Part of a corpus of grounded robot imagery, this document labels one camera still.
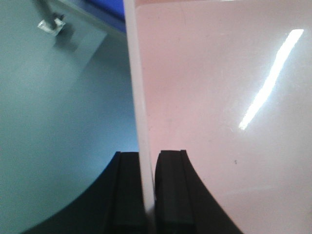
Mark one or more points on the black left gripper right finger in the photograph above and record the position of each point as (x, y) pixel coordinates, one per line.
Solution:
(183, 204)

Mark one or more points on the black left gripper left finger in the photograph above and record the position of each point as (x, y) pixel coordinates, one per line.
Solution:
(113, 204)

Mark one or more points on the pink plastic bin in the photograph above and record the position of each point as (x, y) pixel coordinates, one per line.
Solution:
(229, 81)

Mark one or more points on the small blue bin rear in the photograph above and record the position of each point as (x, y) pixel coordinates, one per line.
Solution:
(108, 15)

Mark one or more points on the metal bracket clip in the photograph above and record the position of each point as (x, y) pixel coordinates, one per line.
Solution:
(53, 28)

